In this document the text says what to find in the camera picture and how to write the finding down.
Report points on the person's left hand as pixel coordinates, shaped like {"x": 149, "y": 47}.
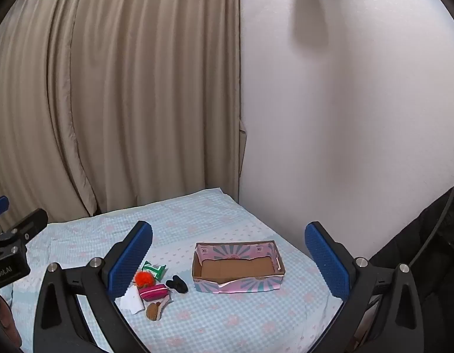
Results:
{"x": 4, "y": 320}

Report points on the blue checked blanket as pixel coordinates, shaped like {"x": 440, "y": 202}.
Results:
{"x": 219, "y": 323}

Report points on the cardboard box with pink print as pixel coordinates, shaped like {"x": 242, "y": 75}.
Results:
{"x": 234, "y": 266}

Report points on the pink zip pouch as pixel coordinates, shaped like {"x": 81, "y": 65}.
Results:
{"x": 153, "y": 292}

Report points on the orange pompom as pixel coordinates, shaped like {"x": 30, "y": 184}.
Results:
{"x": 144, "y": 278}

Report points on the brown plush toy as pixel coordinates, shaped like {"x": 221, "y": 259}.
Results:
{"x": 153, "y": 310}

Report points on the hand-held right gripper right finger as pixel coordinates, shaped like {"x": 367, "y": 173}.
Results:
{"x": 326, "y": 257}

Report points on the black scrunchie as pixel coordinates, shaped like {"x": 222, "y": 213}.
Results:
{"x": 176, "y": 285}

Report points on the green packet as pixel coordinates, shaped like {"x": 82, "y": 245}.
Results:
{"x": 155, "y": 268}

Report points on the beige curtain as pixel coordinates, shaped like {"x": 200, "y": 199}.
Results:
{"x": 113, "y": 92}

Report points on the white zigzag-edged cloth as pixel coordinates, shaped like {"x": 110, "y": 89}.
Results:
{"x": 133, "y": 301}

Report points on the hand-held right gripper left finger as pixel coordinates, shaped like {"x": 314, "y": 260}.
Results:
{"x": 133, "y": 255}

